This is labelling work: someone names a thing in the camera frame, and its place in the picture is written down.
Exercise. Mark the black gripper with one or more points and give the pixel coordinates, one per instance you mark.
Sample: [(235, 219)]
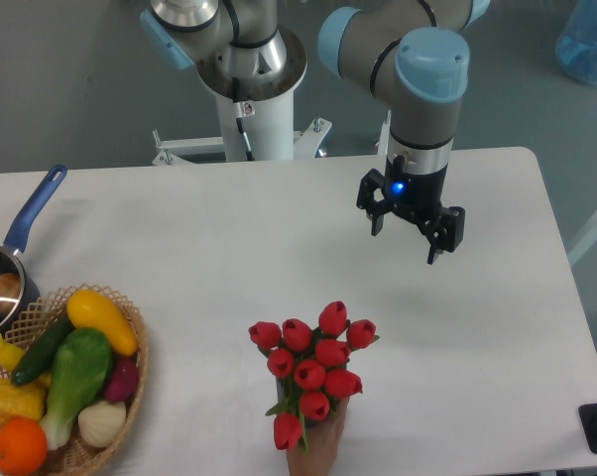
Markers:
[(415, 198)]

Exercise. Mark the red tulip bouquet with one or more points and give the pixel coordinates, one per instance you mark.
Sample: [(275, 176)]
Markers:
[(310, 368)]

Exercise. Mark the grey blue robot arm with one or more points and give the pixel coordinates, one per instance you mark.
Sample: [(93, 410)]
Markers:
[(410, 55)]

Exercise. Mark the person's hand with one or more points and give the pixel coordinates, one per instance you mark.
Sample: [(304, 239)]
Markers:
[(323, 445)]

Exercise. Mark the blue glass flask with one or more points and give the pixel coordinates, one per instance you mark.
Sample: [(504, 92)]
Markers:
[(576, 47)]

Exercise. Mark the purple red onion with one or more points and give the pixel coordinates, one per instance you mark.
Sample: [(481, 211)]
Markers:
[(123, 381)]

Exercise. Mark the yellow squash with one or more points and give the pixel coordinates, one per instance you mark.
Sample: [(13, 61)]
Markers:
[(90, 309)]

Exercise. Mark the green bok choy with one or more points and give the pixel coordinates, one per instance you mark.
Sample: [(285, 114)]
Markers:
[(79, 370)]

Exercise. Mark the white garlic bulb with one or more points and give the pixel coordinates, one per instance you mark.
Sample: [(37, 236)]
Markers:
[(100, 423)]

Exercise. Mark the green cucumber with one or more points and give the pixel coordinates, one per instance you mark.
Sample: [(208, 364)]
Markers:
[(40, 356)]

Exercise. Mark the brown bread roll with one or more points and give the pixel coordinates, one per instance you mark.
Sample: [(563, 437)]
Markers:
[(10, 291)]

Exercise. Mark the yellow banana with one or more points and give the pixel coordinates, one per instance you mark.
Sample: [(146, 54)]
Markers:
[(10, 355)]

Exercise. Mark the yellow corn cob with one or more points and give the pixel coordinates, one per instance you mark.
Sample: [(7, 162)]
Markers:
[(27, 401)]

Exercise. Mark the orange fruit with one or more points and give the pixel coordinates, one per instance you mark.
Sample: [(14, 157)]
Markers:
[(23, 447)]

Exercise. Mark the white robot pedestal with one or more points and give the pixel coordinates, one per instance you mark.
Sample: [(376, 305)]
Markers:
[(254, 91)]

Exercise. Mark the blue handled saucepan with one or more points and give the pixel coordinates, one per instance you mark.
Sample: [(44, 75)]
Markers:
[(16, 240)]

